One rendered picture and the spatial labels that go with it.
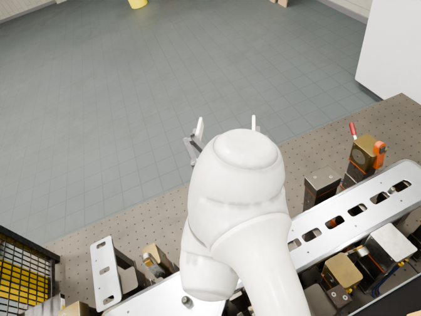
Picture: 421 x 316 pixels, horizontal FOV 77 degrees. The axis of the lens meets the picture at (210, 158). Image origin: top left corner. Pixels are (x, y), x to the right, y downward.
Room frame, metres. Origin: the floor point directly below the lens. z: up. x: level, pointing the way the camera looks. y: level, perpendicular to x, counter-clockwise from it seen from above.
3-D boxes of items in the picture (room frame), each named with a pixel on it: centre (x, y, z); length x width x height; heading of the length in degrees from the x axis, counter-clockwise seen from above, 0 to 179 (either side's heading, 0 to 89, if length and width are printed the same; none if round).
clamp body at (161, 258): (0.48, 0.35, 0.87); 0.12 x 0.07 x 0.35; 9
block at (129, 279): (0.44, 0.47, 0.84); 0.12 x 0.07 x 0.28; 9
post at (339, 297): (0.12, -0.22, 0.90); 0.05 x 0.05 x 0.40; 9
